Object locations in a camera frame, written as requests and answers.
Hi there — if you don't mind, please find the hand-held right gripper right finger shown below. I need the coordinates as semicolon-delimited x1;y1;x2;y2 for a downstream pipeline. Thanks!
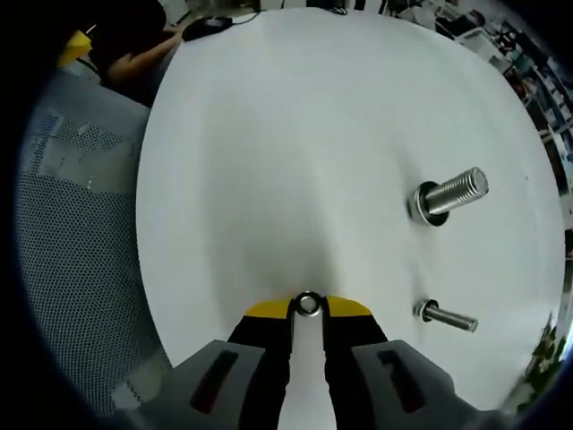
320;294;494;430

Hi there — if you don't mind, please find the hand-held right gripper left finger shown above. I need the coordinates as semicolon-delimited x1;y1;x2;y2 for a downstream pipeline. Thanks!
110;297;296;430

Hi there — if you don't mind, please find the small steel threaded stud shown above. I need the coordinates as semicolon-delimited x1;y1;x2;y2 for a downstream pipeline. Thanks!
423;300;479;333

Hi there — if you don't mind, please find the large steel threaded stud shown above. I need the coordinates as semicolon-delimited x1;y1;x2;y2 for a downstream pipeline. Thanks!
424;166;490;223

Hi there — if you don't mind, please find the small black box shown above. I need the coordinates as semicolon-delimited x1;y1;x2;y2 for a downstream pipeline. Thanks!
182;16;235;42

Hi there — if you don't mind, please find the large green potted plant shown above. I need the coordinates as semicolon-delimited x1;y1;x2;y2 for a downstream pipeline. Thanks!
518;320;570;407

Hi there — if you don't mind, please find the grey mesh office chair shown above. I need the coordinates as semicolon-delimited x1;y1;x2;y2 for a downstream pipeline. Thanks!
15;71;176;407

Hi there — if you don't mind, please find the shelf with white bins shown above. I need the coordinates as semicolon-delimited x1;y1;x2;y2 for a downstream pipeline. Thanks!
447;4;573;149

